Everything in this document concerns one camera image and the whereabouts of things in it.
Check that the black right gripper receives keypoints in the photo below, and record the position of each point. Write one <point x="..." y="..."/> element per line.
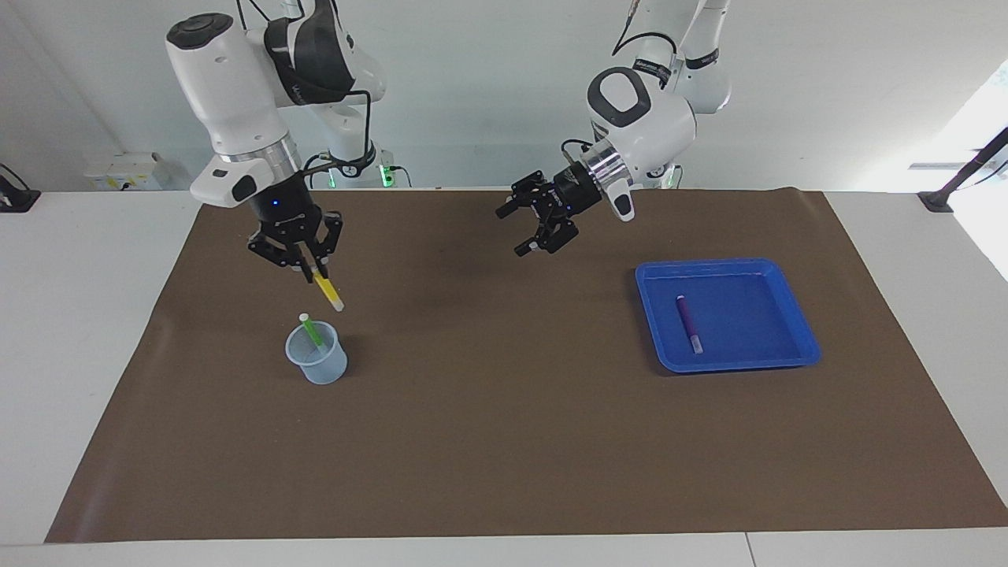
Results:
<point x="283" y="213"/>

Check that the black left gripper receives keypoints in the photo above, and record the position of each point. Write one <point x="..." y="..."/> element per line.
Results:
<point x="575" y="193"/>

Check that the yellow marker pen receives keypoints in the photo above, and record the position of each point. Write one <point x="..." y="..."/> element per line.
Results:
<point x="329" y="293"/>

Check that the green marker pen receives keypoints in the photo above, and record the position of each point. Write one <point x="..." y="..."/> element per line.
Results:
<point x="313" y="332"/>

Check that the purple marker pen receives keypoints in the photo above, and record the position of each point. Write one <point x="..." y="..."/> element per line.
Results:
<point x="687" y="319"/>

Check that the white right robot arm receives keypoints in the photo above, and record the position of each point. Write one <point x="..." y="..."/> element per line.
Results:
<point x="228" y="87"/>

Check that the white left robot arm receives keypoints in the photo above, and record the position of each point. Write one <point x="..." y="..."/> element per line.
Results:
<point x="654" y="126"/>

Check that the translucent plastic pen cup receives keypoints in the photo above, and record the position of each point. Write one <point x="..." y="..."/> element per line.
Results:
<point x="323" y="372"/>

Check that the brown table mat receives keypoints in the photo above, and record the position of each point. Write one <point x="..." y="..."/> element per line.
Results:
<point x="504" y="441"/>

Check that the blue plastic tray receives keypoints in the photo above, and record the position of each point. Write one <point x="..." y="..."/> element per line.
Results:
<point x="756" y="339"/>

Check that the black table clamp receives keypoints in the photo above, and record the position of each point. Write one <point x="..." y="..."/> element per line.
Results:
<point x="20" y="201"/>

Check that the black angled stand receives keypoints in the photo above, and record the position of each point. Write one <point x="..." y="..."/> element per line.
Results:
<point x="937" y="201"/>

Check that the white wall socket box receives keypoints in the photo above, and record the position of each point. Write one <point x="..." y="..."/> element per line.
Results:
<point x="118" y="169"/>

